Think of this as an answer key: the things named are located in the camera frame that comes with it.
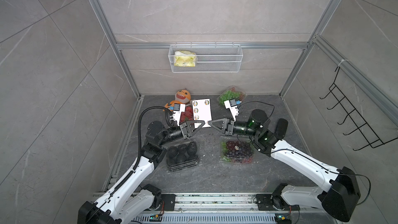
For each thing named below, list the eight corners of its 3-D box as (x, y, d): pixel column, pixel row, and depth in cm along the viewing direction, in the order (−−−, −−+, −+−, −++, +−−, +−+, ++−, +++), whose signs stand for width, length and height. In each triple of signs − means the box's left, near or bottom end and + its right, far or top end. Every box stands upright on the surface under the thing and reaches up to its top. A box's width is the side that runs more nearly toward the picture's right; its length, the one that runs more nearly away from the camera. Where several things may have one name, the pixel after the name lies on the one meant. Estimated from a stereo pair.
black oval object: (274, 136, 99) (275, 134, 97) (278, 119, 108) (280, 117, 106) (283, 140, 98) (284, 137, 95) (287, 123, 106) (288, 120, 104)
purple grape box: (221, 165, 87) (223, 159, 81) (220, 145, 95) (221, 139, 89) (252, 165, 87) (255, 159, 81) (248, 145, 95) (251, 139, 89)
